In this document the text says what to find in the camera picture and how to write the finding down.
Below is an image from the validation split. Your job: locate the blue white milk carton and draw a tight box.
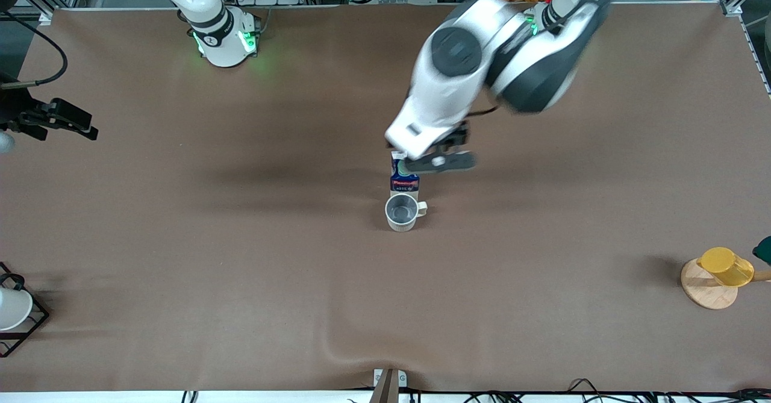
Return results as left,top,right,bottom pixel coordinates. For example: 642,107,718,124
390,150,421,198

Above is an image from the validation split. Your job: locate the beige ceramic mug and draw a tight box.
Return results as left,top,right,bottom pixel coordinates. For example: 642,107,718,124
385,193,429,233

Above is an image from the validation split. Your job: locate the yellow plastic cup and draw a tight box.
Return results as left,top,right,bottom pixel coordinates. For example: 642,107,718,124
697,247,755,287

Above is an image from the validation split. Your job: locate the brown table cover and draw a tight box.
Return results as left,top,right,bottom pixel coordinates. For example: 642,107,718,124
0,2,771,393

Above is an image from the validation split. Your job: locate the round wooden stand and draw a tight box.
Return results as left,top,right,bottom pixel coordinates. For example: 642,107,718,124
681,258,771,310

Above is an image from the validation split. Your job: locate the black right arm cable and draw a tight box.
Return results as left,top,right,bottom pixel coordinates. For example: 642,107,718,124
0,10,69,89

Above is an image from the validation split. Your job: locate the black wire rack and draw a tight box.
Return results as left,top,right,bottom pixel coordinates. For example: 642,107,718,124
0,262,50,358

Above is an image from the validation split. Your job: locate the grey metal table bracket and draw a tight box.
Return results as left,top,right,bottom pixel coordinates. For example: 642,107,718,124
370,368,408,403

